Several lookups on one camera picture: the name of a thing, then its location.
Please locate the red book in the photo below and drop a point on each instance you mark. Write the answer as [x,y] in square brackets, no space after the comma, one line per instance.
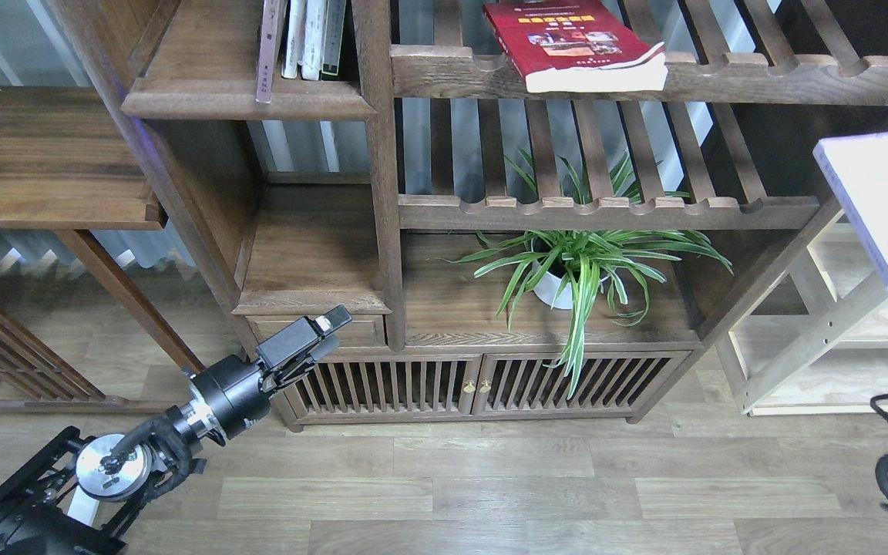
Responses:
[574,47]

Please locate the right slatted cabinet door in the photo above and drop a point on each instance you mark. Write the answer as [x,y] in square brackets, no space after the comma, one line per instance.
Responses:
[611,384]

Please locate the dark slatted wooden rack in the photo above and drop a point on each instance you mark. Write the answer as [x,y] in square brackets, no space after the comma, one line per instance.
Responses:
[48,382]

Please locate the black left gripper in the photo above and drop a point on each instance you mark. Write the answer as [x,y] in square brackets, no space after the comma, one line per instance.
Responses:
[232,395]

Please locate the white plant pot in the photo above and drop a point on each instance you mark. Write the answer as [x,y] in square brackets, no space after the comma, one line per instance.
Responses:
[552,289]

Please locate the dark maroon book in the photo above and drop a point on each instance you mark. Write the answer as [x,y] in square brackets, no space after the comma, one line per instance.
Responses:
[269,40]

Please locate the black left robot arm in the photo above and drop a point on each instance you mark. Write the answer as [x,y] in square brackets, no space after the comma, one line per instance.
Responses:
[124,471]

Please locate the dark upright book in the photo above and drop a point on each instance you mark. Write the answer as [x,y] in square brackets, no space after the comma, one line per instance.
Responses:
[335,17]

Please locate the dark wooden side table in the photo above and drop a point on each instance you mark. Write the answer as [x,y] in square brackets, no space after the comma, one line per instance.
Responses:
[66,176]

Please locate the dark wooden bookshelf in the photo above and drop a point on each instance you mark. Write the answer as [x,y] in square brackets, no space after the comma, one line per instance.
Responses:
[354,192]

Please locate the left slatted cabinet door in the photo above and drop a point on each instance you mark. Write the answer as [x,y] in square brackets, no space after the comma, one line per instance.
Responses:
[386,388]

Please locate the small wooden drawer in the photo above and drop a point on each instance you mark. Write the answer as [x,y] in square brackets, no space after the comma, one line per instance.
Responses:
[365,330]

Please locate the slatted cabinet door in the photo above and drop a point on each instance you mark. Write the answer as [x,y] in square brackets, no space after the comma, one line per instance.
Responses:
[611,384]
[386,388]

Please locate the green spider plant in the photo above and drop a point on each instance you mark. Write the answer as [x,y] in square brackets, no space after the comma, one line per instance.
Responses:
[624,255]

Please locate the light wooden shelf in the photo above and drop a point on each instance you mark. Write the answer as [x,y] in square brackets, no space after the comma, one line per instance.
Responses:
[816,341]

